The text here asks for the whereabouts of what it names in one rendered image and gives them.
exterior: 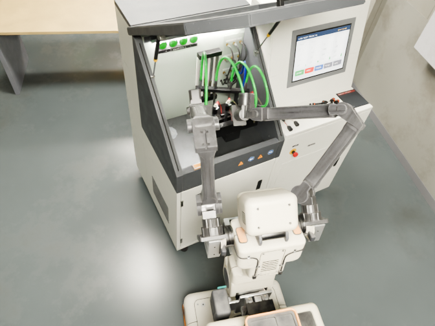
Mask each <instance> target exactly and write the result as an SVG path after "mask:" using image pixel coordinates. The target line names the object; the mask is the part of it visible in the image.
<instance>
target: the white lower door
mask: <svg viewBox="0 0 435 326"><path fill-rule="evenodd" d="M274 161H275V158H274V159H272V160H269V161H267V162H263V163H261V164H258V165H255V166H253V167H250V168H247V169H244V170H241V171H239V172H236V173H233V174H231V175H227V176H225V177H222V178H220V179H217V180H215V190H216V193H217V192H221V200H222V209H223V213H220V214H216V217H219V219H220V224H221V225H223V220H224V219H226V218H231V217H238V203H237V196H238V194H239V193H241V192H243V191H252V190H262V189H265V188H266V186H267V183H268V180H269V177H270V174H271V171H272V168H273V164H274ZM201 190H202V185H200V186H197V187H194V188H192V189H189V190H186V191H183V192H181V225H180V247H182V246H184V245H187V244H189V243H192V242H194V241H196V240H197V235H199V234H202V232H201V227H203V223H202V219H203V217H202V216H198V215H197V204H196V198H195V195H200V194H201Z"/></svg>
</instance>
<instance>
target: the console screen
mask: <svg viewBox="0 0 435 326"><path fill-rule="evenodd" d="M355 21H356V17H353V18H349V19H343V20H340V21H334V22H330V23H325V24H322V25H316V26H313V27H307V28H302V29H298V30H293V31H292V38H291V50H290V57H289V70H288V77H287V88H290V87H294V86H297V85H301V84H303V83H307V82H312V81H315V80H319V79H321V78H325V77H328V76H332V75H335V74H339V73H342V72H345V70H346V64H347V61H348V55H349V51H350V45H351V40H352V36H353V30H354V26H355Z"/></svg>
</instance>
